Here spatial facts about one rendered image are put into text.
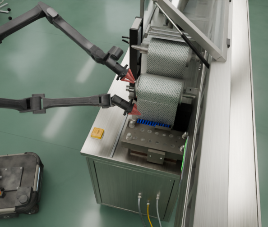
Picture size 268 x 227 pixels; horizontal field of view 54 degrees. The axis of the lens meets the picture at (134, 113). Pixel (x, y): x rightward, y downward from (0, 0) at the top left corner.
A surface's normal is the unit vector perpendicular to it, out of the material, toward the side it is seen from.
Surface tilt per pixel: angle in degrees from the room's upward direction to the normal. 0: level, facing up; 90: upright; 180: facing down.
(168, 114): 91
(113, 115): 0
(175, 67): 92
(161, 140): 0
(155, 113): 91
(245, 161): 0
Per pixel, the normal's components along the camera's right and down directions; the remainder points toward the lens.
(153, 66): -0.25, 0.75
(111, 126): 0.01, -0.65
